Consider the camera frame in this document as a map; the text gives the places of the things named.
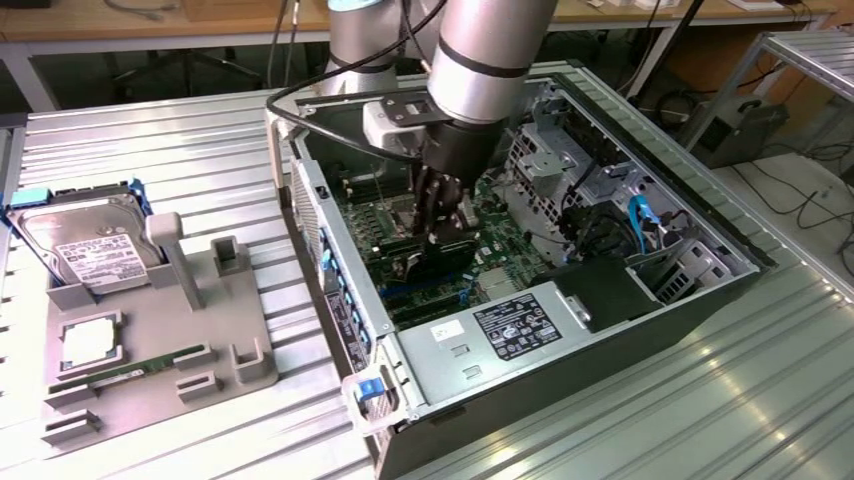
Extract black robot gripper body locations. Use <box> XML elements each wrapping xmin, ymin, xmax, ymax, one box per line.
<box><xmin>418</xmin><ymin>118</ymin><xmax>510</xmax><ymax>184</ymax></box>

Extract black graphics card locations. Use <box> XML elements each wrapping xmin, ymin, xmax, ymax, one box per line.
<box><xmin>383</xmin><ymin>238</ymin><xmax>481</xmax><ymax>287</ymax></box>

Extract CPU socket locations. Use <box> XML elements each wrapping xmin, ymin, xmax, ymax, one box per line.
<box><xmin>384</xmin><ymin>197</ymin><xmax>419</xmax><ymax>232</ymax></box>

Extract green motherboard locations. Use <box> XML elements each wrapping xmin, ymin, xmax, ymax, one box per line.
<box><xmin>336</xmin><ymin>160</ymin><xmax>557</xmax><ymax>332</ymax></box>

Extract black RAM slot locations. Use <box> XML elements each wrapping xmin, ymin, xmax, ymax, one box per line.
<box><xmin>342</xmin><ymin>169</ymin><xmax>419</xmax><ymax>204</ymax></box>

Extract installed RAM stick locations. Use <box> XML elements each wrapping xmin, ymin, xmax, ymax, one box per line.
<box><xmin>376</xmin><ymin>238</ymin><xmax>422</xmax><ymax>260</ymax></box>

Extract metal disk bay cage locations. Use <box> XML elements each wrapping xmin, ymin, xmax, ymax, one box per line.
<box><xmin>505</xmin><ymin>88</ymin><xmax>643</xmax><ymax>202</ymax></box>

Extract silver chipset heat sink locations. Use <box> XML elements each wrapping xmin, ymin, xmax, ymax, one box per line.
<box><xmin>475</xmin><ymin>271</ymin><xmax>530</xmax><ymax>297</ymax></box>

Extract blue expansion slot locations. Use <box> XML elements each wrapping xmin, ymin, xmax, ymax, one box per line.
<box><xmin>378</xmin><ymin>282</ymin><xmax>428</xmax><ymax>300</ymax></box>

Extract black expansion slot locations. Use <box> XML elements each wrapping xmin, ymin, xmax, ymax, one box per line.
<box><xmin>386</xmin><ymin>291</ymin><xmax>472</xmax><ymax>316</ymax></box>

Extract black fan shroud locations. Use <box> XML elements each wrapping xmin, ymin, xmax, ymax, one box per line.
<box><xmin>531</xmin><ymin>253</ymin><xmax>663</xmax><ymax>335</ymax></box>

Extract grey power supply unit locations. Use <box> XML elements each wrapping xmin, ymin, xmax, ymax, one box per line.
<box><xmin>395</xmin><ymin>281</ymin><xmax>593</xmax><ymax>409</ymax></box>

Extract open grey PC case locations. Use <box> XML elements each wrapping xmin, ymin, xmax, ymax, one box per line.
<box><xmin>264</xmin><ymin>59</ymin><xmax>779</xmax><ymax>480</ymax></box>

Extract grey parts rack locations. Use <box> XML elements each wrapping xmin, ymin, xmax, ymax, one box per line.
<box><xmin>36</xmin><ymin>211</ymin><xmax>279</xmax><ymax>459</ymax></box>

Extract silver hard disk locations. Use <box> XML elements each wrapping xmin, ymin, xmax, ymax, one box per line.
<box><xmin>15</xmin><ymin>195</ymin><xmax>167</xmax><ymax>295</ymax></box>

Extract green RAM stick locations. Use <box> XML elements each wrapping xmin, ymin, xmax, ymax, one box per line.
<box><xmin>84</xmin><ymin>349</ymin><xmax>206</xmax><ymax>389</ymax></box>

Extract silver CPU chip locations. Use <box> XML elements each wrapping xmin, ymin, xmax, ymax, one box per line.
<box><xmin>59</xmin><ymin>319</ymin><xmax>123</xmax><ymax>369</ymax></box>

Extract blue disk caddy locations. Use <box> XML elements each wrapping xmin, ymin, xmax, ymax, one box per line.
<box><xmin>0</xmin><ymin>173</ymin><xmax>159</xmax><ymax>236</ymax></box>

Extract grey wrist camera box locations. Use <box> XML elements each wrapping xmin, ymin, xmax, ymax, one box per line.
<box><xmin>362</xmin><ymin>90</ymin><xmax>450</xmax><ymax>152</ymax></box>

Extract black power wire bundle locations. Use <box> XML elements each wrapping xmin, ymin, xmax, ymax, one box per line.
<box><xmin>562</xmin><ymin>201</ymin><xmax>643</xmax><ymax>257</ymax></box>

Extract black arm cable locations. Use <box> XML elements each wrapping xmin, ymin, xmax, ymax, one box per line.
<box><xmin>266</xmin><ymin>0</ymin><xmax>442</xmax><ymax>162</ymax></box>

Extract blue data wire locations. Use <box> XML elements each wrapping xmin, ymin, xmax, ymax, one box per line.
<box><xmin>625</xmin><ymin>193</ymin><xmax>654</xmax><ymax>257</ymax></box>

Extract coiled black cable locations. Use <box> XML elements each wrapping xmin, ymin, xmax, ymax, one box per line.
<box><xmin>655</xmin><ymin>91</ymin><xmax>701</xmax><ymax>125</ymax></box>

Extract hanging black cables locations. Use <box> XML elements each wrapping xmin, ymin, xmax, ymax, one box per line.
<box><xmin>266</xmin><ymin>0</ymin><xmax>302</xmax><ymax>89</ymax></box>

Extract black box with handle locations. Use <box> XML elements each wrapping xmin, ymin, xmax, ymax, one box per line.
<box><xmin>705</xmin><ymin>101</ymin><xmax>790</xmax><ymax>170</ymax></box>

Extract wooden desk white frame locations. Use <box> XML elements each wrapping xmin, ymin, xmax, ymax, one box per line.
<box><xmin>0</xmin><ymin>0</ymin><xmax>823</xmax><ymax>114</ymax></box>

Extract black floor cable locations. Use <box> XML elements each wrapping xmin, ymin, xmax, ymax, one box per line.
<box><xmin>746</xmin><ymin>142</ymin><xmax>854</xmax><ymax>232</ymax></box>

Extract metal slat table frame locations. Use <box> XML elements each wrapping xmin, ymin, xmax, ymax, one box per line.
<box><xmin>679</xmin><ymin>31</ymin><xmax>854</xmax><ymax>151</ymax></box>

